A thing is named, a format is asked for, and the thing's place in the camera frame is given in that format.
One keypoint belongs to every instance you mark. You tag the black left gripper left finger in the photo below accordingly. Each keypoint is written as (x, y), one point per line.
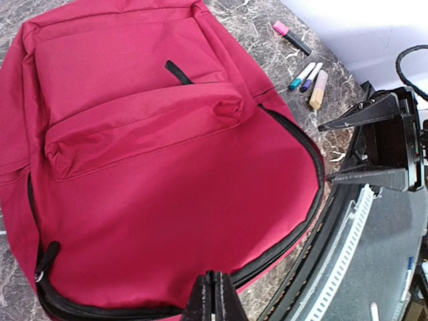
(201, 304)

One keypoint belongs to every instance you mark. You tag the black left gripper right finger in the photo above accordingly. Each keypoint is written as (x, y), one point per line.
(226, 303)

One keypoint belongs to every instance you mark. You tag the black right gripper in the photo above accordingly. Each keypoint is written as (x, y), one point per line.
(393, 143)

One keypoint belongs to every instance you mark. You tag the red student backpack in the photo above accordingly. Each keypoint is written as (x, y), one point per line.
(141, 147)

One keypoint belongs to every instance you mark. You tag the yellow pink pastel highlighter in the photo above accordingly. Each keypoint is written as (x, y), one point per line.
(318, 90)

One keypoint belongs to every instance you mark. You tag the purple cap marker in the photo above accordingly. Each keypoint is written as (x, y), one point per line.
(307, 82)

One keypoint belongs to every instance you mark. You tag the teal cap marker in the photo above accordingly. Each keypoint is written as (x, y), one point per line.
(301, 76)

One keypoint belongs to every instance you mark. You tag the pink black highlighter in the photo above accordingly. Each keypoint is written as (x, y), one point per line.
(286, 32)

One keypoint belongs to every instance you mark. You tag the black front rail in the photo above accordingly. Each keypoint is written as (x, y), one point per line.
(297, 287)

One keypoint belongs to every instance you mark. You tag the white slotted cable duct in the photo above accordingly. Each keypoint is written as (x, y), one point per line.
(341, 254)

